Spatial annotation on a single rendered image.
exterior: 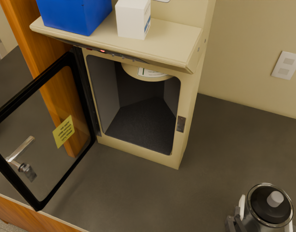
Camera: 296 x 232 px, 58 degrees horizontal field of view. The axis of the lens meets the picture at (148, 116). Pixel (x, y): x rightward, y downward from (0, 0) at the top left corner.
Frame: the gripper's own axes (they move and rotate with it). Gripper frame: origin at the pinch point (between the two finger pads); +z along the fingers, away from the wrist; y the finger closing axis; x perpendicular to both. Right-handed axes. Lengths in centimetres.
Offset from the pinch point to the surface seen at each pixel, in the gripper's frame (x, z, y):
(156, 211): 18.4, 1.0, 27.5
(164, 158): 9.8, 16.1, 30.4
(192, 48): -39.3, -2.6, 25.6
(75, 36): -38, -6, 47
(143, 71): -25.0, 10.3, 38.6
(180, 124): -10.4, 11.2, 26.8
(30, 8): -39, 1, 62
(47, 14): -41, -7, 52
